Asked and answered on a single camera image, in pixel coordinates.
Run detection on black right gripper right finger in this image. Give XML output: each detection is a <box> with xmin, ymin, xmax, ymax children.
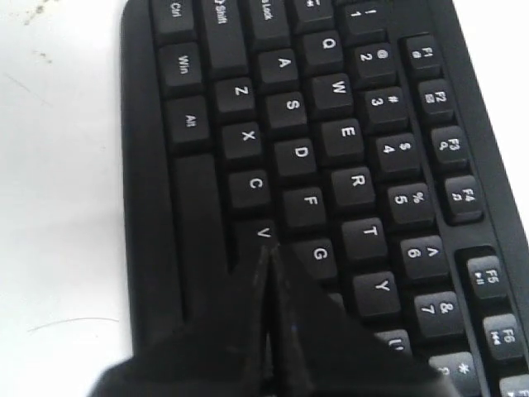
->
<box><xmin>270</xmin><ymin>246</ymin><xmax>459</xmax><ymax>396</ymax></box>

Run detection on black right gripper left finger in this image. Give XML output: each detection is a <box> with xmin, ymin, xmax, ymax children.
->
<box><xmin>93</xmin><ymin>247</ymin><xmax>271</xmax><ymax>396</ymax></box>

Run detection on black acer keyboard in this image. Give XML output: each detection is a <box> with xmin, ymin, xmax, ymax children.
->
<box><xmin>120</xmin><ymin>1</ymin><xmax>528</xmax><ymax>396</ymax></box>

